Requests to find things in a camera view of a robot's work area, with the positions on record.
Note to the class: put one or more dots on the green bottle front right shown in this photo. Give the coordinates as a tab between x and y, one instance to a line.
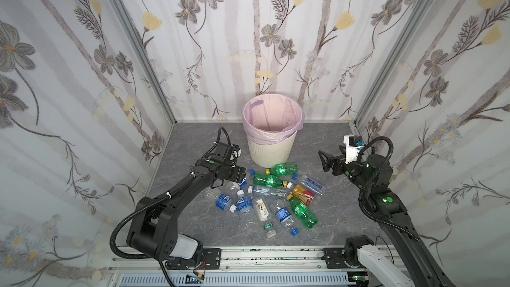
302	211

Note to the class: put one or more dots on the clear crushed water bottle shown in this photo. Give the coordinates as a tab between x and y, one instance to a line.
258	190

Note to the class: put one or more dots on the cream plastic waste bin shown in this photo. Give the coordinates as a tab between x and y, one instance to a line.
269	155

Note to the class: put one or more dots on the orange red drink bottle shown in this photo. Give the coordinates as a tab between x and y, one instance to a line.
304	194

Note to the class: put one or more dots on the green bottle yellow cap middle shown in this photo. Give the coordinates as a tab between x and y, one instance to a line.
268	180

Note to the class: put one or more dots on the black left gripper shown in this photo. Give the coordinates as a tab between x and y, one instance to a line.
234	171

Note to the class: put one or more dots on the white perforated cable tray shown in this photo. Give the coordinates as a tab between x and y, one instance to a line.
261	279

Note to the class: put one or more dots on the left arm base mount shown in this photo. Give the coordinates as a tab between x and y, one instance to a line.
205	259

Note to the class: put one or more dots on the water bottle white cap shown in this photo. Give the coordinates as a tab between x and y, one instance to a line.
245	208

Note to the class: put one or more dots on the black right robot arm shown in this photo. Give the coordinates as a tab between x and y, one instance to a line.
368	168

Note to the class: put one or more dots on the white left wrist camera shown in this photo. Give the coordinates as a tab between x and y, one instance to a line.
235	151

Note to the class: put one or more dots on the white label small bottle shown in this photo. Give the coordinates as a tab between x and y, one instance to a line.
261	209

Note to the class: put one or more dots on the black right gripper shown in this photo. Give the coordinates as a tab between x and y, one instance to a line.
334	164

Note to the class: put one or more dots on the green bottle near bin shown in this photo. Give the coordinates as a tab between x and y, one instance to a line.
283	169

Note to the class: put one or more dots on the blue label bottle blue cap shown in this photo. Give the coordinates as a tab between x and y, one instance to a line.
284	217

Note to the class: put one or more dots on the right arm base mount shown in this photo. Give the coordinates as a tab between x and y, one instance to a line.
342	257

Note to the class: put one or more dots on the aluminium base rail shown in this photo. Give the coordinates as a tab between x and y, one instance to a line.
293	259

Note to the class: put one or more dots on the soda water bottle blue cap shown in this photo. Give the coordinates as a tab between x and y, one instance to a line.
309	183

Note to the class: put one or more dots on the pink bin liner bag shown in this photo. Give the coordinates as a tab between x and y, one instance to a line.
269	119

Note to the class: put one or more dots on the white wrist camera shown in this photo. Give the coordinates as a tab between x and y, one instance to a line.
235	151
353	145

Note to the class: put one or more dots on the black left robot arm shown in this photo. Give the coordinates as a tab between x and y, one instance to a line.
151	231

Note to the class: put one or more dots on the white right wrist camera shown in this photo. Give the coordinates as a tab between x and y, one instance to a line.
353	145

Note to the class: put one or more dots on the small bottle green label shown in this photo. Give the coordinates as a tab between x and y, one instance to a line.
269	229

